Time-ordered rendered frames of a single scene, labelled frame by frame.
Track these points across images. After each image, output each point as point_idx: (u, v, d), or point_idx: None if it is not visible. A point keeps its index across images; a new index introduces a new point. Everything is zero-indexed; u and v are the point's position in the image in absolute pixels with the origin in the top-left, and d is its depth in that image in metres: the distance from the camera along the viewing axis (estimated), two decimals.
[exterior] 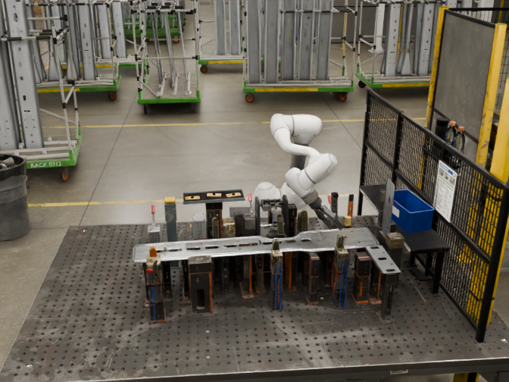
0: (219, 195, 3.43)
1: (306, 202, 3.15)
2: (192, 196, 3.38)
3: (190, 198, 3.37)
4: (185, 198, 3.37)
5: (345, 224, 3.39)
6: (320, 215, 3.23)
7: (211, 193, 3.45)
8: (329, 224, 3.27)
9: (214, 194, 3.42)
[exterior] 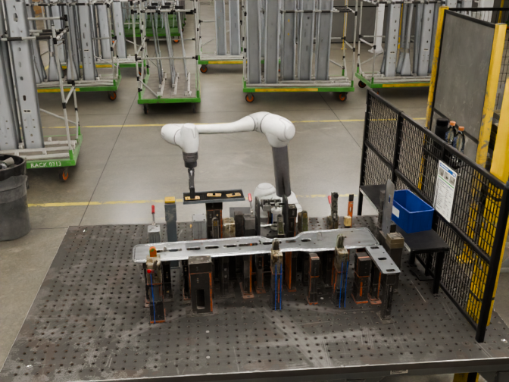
0: (219, 195, 3.43)
1: None
2: None
3: (190, 198, 3.37)
4: (185, 198, 3.37)
5: (345, 224, 3.39)
6: None
7: (211, 193, 3.45)
8: (192, 194, 3.31)
9: (214, 194, 3.42)
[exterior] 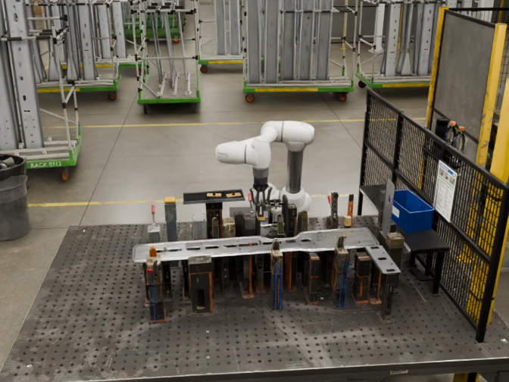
0: (219, 195, 3.43)
1: (263, 175, 3.00)
2: (259, 214, 3.14)
3: (257, 215, 3.15)
4: (257, 213, 3.17)
5: (345, 224, 3.39)
6: (258, 196, 3.08)
7: (211, 193, 3.45)
8: (259, 211, 3.13)
9: (214, 194, 3.42)
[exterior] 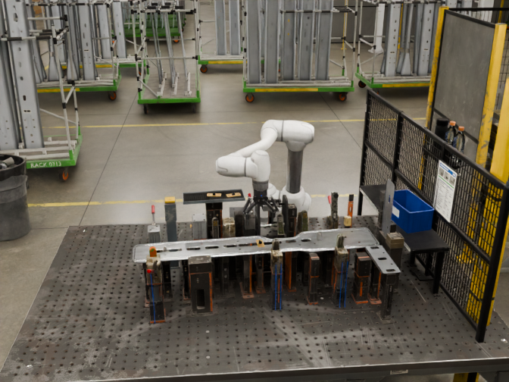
0: (219, 195, 3.43)
1: (263, 188, 3.03)
2: (259, 241, 3.21)
3: (257, 242, 3.22)
4: (257, 239, 3.25)
5: (345, 224, 3.39)
6: (252, 208, 3.11)
7: (211, 193, 3.45)
8: (248, 220, 3.15)
9: (214, 194, 3.42)
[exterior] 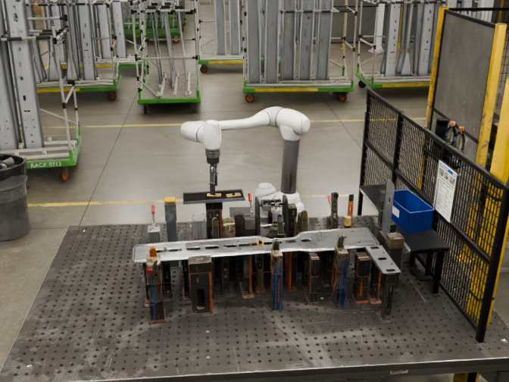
0: (219, 195, 3.43)
1: None
2: (259, 241, 3.21)
3: (257, 242, 3.22)
4: (257, 239, 3.25)
5: (345, 224, 3.39)
6: (213, 176, 3.34)
7: None
8: (212, 190, 3.35)
9: (214, 194, 3.42)
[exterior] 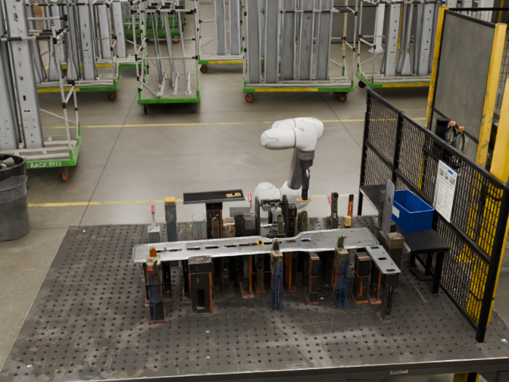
0: (310, 199, 3.14)
1: None
2: (259, 241, 3.21)
3: (257, 242, 3.22)
4: (257, 239, 3.25)
5: (345, 224, 3.39)
6: None
7: (301, 198, 3.16)
8: (304, 195, 3.13)
9: None
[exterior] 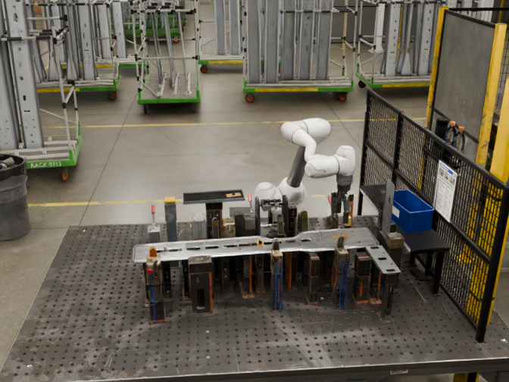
0: (345, 236, 3.28)
1: None
2: (259, 241, 3.21)
3: (257, 242, 3.22)
4: (257, 239, 3.25)
5: (345, 224, 3.39)
6: None
7: (336, 236, 3.29)
8: (345, 218, 3.16)
9: None
